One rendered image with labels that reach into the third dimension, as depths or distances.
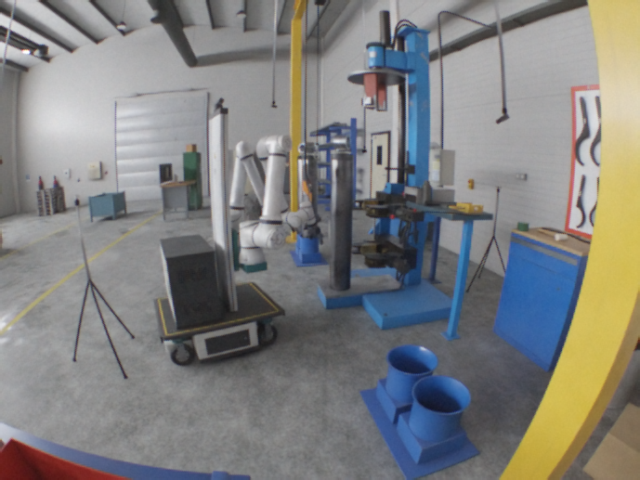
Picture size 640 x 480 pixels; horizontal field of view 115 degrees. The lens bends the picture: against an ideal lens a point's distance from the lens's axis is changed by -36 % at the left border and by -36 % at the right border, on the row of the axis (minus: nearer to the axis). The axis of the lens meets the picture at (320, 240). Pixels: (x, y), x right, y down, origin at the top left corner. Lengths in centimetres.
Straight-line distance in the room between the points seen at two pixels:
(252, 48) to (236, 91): 203
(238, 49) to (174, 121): 402
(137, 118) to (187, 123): 223
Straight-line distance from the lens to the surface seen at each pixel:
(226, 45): 1445
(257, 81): 1391
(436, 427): 161
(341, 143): 293
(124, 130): 1454
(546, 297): 256
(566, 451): 105
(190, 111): 1381
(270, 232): 200
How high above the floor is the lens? 141
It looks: 14 degrees down
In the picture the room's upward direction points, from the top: straight up
